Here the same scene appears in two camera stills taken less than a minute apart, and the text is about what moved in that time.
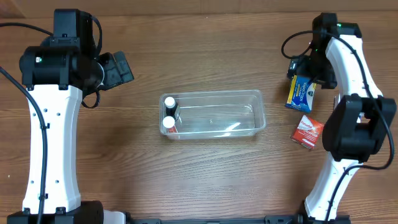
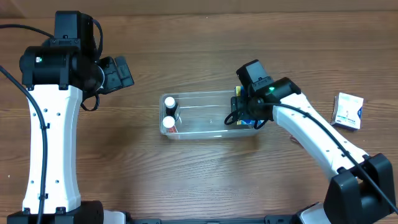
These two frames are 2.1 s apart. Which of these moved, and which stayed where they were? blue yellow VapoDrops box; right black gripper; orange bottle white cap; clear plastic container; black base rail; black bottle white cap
Moved: right black gripper; blue yellow VapoDrops box
Stayed: orange bottle white cap; black bottle white cap; black base rail; clear plastic container
